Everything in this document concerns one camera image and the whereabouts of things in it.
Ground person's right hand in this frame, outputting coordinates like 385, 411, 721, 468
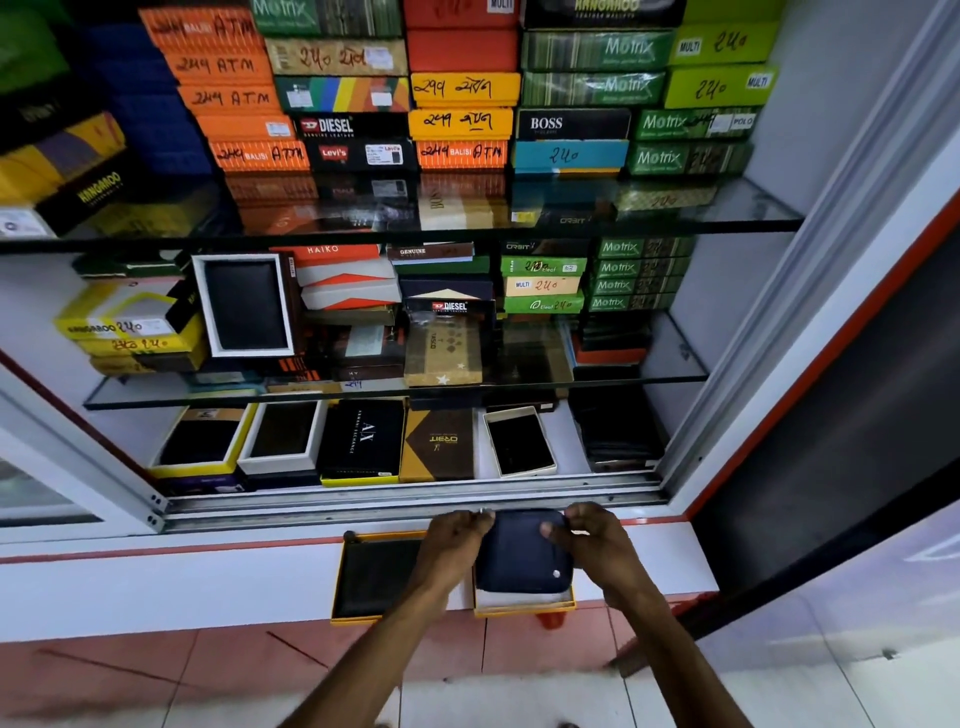
540, 501, 663, 611

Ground person's left hand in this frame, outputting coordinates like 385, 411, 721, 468
409, 510, 497, 603

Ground dark blue zip wallet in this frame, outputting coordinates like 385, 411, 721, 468
474, 509, 576, 596

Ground person's right forearm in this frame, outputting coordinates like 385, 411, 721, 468
606, 588, 753, 728

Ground person's left forearm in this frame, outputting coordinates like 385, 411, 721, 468
279, 577, 453, 728

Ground metal sliding track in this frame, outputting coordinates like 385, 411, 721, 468
160, 471, 669, 534

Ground yellow open box base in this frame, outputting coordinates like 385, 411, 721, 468
471, 566, 578, 621

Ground brown black box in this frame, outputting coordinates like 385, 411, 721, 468
398, 408, 478, 484

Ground small white open box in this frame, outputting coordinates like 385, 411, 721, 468
483, 405, 559, 480

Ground black yellow box lid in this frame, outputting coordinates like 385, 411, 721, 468
330, 530, 451, 627

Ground stack of black wallets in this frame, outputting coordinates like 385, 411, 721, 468
567, 385, 669, 474

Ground black box white letters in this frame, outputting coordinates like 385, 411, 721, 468
315, 398, 408, 488

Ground red orange box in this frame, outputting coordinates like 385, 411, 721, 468
573, 343, 651, 367

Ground short glass shelf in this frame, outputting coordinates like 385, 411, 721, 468
83, 310, 711, 412

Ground black box red label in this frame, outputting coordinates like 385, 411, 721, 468
404, 297, 498, 317
305, 138, 418, 174

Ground bright green box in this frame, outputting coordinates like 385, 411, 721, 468
499, 256, 588, 278
503, 293, 585, 315

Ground navy gold box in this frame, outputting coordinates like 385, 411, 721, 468
399, 274, 497, 302

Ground green striped box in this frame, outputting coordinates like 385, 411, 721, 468
249, 0, 405, 39
597, 237, 696, 259
594, 256, 692, 278
586, 293, 677, 313
627, 140, 754, 178
520, 29, 677, 73
634, 106, 763, 142
520, 71, 668, 108
590, 275, 686, 296

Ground beige box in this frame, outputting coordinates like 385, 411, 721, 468
503, 275, 583, 298

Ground white orange box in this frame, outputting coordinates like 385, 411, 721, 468
299, 278, 403, 312
295, 258, 398, 288

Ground dark green box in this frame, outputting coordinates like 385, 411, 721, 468
389, 256, 493, 277

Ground black box white label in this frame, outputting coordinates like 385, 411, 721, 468
385, 241, 477, 264

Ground yellow open box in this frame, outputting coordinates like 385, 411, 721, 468
147, 406, 257, 480

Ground black box grey print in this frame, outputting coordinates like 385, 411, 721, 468
500, 239, 594, 259

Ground dark door panel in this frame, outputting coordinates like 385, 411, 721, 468
611, 217, 960, 678

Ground orange box black band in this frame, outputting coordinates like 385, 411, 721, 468
269, 243, 383, 266

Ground black wallet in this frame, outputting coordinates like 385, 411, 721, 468
203, 259, 289, 352

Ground white open display box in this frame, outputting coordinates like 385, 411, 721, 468
191, 252, 297, 360

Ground single orange box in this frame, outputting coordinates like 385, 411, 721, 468
415, 139, 510, 171

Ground long glass shelf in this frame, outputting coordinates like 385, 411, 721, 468
0, 176, 806, 257

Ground light blue box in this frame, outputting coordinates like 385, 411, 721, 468
511, 139, 630, 176

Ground black box white print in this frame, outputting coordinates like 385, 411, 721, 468
293, 112, 413, 142
515, 108, 633, 142

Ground multicolour striped box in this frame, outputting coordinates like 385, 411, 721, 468
274, 75, 413, 114

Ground lime green box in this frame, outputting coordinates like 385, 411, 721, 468
663, 63, 779, 111
681, 0, 786, 24
669, 21, 782, 67

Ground khaki box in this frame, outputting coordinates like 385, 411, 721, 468
265, 37, 411, 77

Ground stack of orange boxes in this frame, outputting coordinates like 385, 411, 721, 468
138, 6, 312, 174

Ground black box yellow print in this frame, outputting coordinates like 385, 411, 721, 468
520, 0, 688, 30
33, 153, 151, 237

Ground stack of blue boxes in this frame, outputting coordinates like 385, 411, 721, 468
81, 21, 213, 179

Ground yellow purple box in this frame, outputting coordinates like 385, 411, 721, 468
0, 112, 129, 205

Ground plain green box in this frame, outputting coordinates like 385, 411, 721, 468
0, 0, 71, 95

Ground white cabinet side frame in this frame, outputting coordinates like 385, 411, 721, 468
658, 0, 960, 520

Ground white sliding door frame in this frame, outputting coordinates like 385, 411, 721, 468
0, 351, 168, 536

